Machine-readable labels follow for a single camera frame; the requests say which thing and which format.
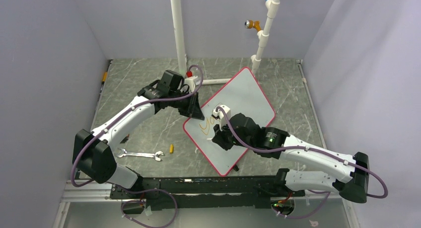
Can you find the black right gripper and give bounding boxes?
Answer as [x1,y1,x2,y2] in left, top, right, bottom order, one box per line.
[212,117,254,151]

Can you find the silver open-end wrench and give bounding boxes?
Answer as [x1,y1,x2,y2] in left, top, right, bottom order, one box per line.
[114,148,165,161]

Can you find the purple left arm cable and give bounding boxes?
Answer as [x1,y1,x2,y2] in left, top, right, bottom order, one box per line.
[70,64,205,228]

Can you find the pink framed whiteboard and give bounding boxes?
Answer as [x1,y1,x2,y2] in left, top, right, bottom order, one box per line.
[183,68,276,176]

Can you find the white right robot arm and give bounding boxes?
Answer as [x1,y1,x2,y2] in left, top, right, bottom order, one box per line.
[212,111,369,203]

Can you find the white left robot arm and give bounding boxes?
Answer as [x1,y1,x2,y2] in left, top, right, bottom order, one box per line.
[70,69,205,198]

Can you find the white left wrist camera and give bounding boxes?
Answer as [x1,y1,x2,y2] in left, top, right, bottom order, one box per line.
[184,71,201,90]

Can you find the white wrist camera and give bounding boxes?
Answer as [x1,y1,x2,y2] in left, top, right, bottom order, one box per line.
[184,71,201,90]
[211,104,231,131]

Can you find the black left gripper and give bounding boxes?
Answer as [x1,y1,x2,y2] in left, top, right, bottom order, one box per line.
[168,89,204,119]

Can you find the white PVC pipe frame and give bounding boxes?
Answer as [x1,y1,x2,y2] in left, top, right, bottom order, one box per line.
[170,0,281,76]

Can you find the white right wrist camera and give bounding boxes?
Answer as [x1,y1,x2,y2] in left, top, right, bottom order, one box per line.
[211,104,231,131]

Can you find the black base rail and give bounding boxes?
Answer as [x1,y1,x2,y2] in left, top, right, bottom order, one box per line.
[110,175,305,211]

